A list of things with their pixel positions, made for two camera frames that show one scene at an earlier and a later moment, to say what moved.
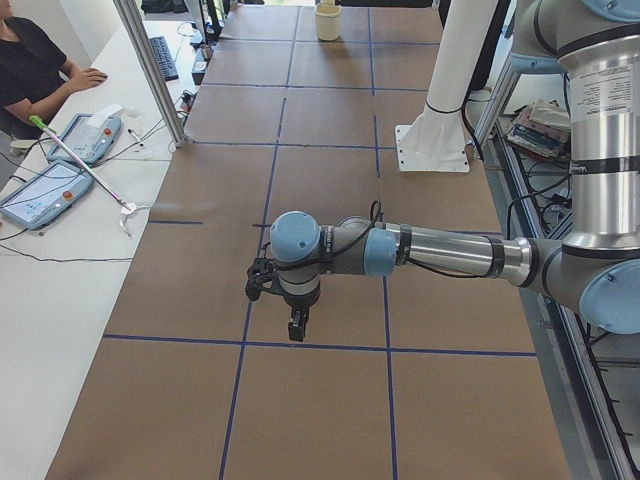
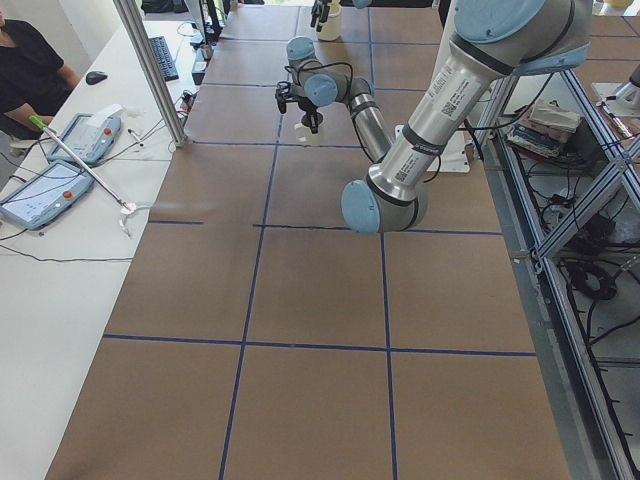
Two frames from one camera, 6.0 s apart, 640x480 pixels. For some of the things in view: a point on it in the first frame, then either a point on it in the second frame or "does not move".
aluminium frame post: (130, 21) does not move
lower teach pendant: (44, 196) does not move
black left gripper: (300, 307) → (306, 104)
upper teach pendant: (93, 135) does not move
